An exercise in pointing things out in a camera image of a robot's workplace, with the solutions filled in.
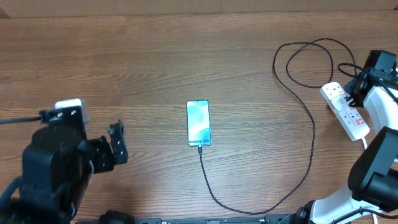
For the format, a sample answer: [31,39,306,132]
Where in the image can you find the white power extension strip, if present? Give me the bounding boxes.
[320,82,370,141]

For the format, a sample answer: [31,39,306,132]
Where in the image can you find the white charger plug adapter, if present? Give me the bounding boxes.
[329,93,353,113]

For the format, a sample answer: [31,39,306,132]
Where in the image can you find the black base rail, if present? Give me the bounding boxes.
[74,213,299,224]

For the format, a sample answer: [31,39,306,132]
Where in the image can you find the black USB charging cable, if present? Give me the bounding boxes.
[197,37,358,216]

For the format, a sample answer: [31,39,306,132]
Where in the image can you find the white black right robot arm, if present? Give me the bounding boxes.
[281,50,397,223]

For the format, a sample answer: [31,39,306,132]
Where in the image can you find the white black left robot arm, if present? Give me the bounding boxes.
[1,121,128,223]

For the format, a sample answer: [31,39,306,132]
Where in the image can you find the white power strip cord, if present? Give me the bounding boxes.
[361,137,379,224]

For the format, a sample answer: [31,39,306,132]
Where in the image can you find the Samsung Galaxy smartphone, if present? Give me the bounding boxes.
[187,100,211,147]

